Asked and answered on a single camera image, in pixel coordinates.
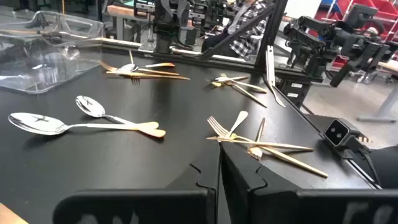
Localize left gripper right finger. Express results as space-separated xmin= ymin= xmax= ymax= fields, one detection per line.
xmin=221 ymin=143 xmax=398 ymax=224

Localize wooden background table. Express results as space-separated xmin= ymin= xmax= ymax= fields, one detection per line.
xmin=105 ymin=3 xmax=158 ymax=43

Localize gold fork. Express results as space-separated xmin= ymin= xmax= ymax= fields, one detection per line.
xmin=247 ymin=117 xmax=267 ymax=161
xmin=105 ymin=71 xmax=191 ymax=81
xmin=207 ymin=115 xmax=330 ymax=179
xmin=98 ymin=60 xmax=180 ymax=77
xmin=220 ymin=73 xmax=268 ymax=109
xmin=127 ymin=49 xmax=141 ymax=86

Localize red storage bins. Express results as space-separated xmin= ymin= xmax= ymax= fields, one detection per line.
xmin=313 ymin=0 xmax=398 ymax=43

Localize clear plastic bin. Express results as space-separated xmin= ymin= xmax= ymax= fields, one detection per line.
xmin=0 ymin=9 xmax=105 ymax=95

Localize black box white labels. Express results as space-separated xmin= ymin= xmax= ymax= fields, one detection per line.
xmin=278 ymin=77 xmax=313 ymax=108

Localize person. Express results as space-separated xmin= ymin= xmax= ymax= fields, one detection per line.
xmin=201 ymin=0 xmax=272 ymax=58

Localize black frame post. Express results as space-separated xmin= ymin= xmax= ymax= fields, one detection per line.
xmin=254 ymin=0 xmax=289 ymax=71

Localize black camera cable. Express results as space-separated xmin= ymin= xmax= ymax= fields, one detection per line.
xmin=357 ymin=146 xmax=382 ymax=189

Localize grey table leg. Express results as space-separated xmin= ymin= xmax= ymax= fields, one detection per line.
xmin=356 ymin=85 xmax=398 ymax=124

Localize black frame brace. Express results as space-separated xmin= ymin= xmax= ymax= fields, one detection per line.
xmin=198 ymin=4 xmax=276 ymax=60

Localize gold knife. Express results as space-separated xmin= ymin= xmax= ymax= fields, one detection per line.
xmin=265 ymin=45 xmax=286 ymax=108
xmin=228 ymin=79 xmax=268 ymax=94
xmin=206 ymin=136 xmax=314 ymax=152

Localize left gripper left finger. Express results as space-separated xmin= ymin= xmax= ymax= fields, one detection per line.
xmin=52 ymin=141 xmax=221 ymax=224

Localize black stereo depth camera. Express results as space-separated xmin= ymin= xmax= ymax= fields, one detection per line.
xmin=323 ymin=118 xmax=373 ymax=153

